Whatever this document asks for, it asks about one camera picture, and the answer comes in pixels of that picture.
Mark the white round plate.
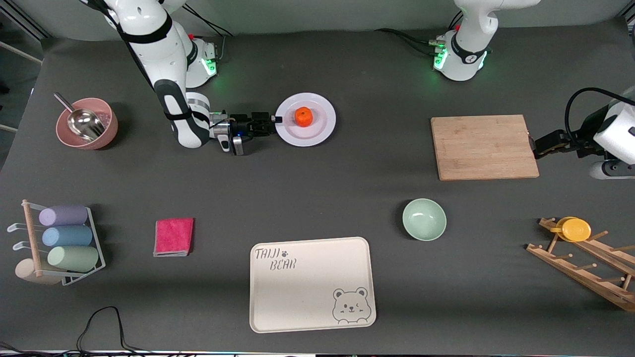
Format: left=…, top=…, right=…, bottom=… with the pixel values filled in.
left=274, top=92, right=337, bottom=147

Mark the wooden cutting board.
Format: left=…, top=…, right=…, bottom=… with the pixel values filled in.
left=431, top=115, right=540, bottom=181

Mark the dark grey table mat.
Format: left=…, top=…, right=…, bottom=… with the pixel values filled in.
left=0, top=17, right=635, bottom=354

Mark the yellow cup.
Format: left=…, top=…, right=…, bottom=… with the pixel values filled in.
left=550, top=217, right=592, bottom=242

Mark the wooden mug rack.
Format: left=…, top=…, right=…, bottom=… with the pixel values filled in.
left=526, top=217, right=635, bottom=313

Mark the pink bowl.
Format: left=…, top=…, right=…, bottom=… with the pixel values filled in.
left=56, top=98, right=119, bottom=150

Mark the pink folded cloth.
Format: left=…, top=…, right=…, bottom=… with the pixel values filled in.
left=153, top=218, right=194, bottom=257

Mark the light green bowl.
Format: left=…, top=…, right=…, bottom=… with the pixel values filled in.
left=402, top=198, right=447, bottom=242

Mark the metal scoop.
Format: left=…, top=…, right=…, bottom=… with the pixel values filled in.
left=54, top=92, right=107, bottom=142

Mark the cream tray with bear print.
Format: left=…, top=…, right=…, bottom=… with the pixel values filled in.
left=249, top=237, right=377, bottom=334

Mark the purple cup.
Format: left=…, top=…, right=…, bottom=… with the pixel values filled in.
left=39, top=204, right=89, bottom=227

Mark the blue cup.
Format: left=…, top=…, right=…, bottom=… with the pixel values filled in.
left=42, top=226, right=93, bottom=248

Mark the green cup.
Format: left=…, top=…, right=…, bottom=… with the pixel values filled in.
left=47, top=245, right=99, bottom=273

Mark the light wooden stick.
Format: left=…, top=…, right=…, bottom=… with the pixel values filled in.
left=0, top=41, right=44, bottom=65

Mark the beige cup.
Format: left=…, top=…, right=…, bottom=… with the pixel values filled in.
left=15, top=259, right=63, bottom=286

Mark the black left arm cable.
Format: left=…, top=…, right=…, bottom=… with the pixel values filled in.
left=566, top=88, right=635, bottom=145

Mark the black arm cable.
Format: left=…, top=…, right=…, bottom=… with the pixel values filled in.
left=82, top=0, right=172, bottom=119
left=566, top=88, right=635, bottom=145

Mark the black right base cable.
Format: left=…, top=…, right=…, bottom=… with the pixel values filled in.
left=185, top=7, right=235, bottom=65

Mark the black base cable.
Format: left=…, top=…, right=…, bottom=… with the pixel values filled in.
left=185, top=7, right=235, bottom=65
left=375, top=28, right=445, bottom=56

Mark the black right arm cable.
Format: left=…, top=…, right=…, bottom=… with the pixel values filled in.
left=82, top=0, right=172, bottom=119

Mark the black left base cable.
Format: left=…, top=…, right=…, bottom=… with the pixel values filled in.
left=375, top=28, right=445, bottom=56

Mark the thin black looped cable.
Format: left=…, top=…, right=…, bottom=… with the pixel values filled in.
left=76, top=306, right=149, bottom=354

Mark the aluminium rail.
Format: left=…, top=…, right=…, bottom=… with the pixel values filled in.
left=7, top=9, right=50, bottom=40

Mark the white wire cup rack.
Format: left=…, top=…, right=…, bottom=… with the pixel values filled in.
left=7, top=199, right=106, bottom=287

